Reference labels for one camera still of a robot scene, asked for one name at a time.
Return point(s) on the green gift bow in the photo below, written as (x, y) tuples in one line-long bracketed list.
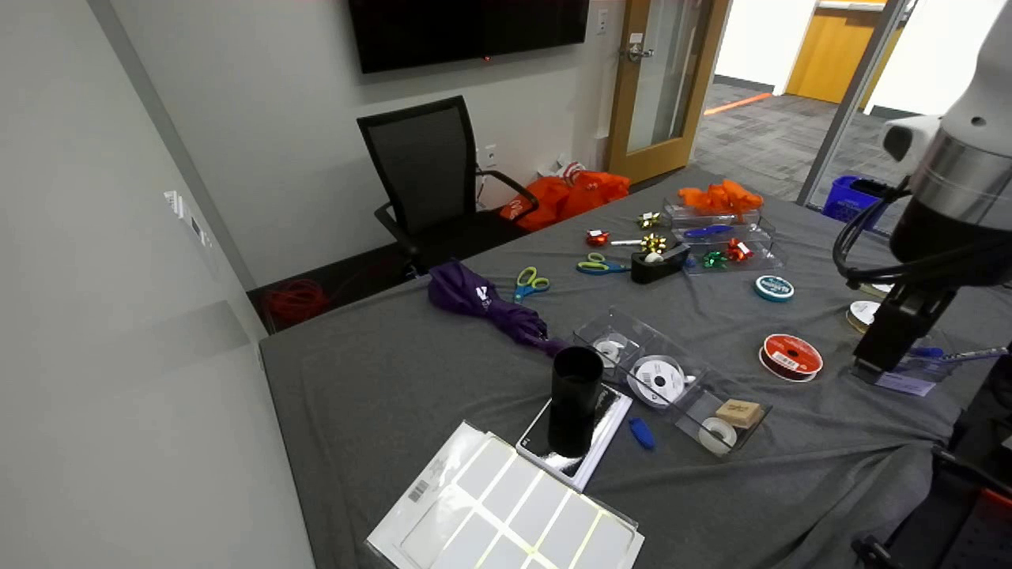
[(713, 260)]

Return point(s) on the yellow wooden door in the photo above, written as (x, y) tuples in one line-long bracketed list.
[(832, 59)]

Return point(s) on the blue clip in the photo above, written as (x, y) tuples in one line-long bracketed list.
[(639, 434)]

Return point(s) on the blue bin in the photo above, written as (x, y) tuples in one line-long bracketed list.
[(851, 198)]

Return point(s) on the teal yellow scissors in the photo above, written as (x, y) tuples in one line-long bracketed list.
[(598, 263)]

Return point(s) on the white shallow tray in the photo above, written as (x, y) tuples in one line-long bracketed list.
[(605, 437)]

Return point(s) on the gray table cloth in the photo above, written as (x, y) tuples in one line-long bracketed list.
[(423, 390)]

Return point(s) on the black mesh office chair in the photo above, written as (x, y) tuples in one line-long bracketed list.
[(427, 169)]

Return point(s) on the silver gold gift bow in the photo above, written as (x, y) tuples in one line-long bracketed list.
[(653, 218)]

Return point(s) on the red gift bow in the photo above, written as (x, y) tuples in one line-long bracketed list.
[(738, 250), (598, 237)]

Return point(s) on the clear case with bows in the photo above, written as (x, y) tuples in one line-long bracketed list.
[(762, 240)]

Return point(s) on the small clear plastic box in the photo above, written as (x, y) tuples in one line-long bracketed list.
[(919, 381)]

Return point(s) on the plain white ribbon spool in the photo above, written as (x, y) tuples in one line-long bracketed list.
[(863, 312)]

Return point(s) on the orange tissue cloth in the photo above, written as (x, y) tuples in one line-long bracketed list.
[(722, 198)]

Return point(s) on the purple ribbon bundle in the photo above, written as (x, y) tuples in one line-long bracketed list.
[(469, 287)]

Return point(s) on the wooden stamp block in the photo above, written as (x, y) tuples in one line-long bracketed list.
[(742, 413)]

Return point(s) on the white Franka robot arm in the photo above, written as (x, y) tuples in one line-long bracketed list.
[(968, 169)]

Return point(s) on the white wall thermostat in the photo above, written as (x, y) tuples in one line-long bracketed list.
[(175, 202)]

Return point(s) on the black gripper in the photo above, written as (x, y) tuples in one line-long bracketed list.
[(919, 312)]

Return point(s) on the black tape dispenser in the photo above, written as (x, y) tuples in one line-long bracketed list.
[(659, 265)]

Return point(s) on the white ribbon spool with barcode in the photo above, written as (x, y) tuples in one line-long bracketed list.
[(645, 381)]

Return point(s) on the white wall outlet plate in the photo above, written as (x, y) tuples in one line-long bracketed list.
[(487, 154)]

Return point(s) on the teal round lid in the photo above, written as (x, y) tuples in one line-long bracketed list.
[(774, 285)]

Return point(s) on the clear three-segment plastic case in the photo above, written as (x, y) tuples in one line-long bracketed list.
[(685, 421)]

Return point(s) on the white label sheets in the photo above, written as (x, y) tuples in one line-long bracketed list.
[(495, 516)]

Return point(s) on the black wall television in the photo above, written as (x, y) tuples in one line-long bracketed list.
[(462, 32)]

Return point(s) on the blue pen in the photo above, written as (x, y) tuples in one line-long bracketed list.
[(952, 355)]

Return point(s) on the black cylinder cup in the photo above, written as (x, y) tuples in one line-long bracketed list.
[(578, 404)]

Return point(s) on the orange bag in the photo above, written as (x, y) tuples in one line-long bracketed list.
[(565, 198)]

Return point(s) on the metal glass door frame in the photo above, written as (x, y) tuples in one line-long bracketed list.
[(855, 97)]

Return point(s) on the blue gift bow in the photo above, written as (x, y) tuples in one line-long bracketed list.
[(702, 233)]

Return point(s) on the wooden door with glass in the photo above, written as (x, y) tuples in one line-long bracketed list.
[(625, 97)]

